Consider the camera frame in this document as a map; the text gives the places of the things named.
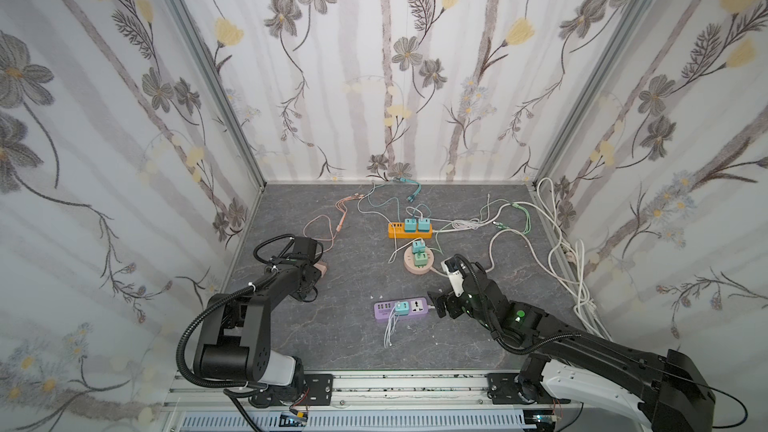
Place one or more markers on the teal charger adapter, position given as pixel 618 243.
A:
pixel 418 246
pixel 410 225
pixel 401 308
pixel 424 225

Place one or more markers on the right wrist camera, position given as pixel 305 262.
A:
pixel 453 270

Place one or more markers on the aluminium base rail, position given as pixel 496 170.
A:
pixel 415 400

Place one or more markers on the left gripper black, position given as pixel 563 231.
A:
pixel 310 270

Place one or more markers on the light green charger adapter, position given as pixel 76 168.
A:
pixel 421 260

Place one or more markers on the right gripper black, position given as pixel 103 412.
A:
pixel 452 299

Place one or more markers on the round pink power socket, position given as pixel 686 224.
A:
pixel 408 263

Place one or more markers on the orange power strip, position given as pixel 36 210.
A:
pixel 395 231

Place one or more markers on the pink charger adapter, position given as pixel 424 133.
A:
pixel 322 267

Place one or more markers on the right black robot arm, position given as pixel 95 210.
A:
pixel 661 392

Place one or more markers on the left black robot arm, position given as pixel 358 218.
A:
pixel 228 345

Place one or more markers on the purple power strip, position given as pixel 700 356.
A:
pixel 383 311

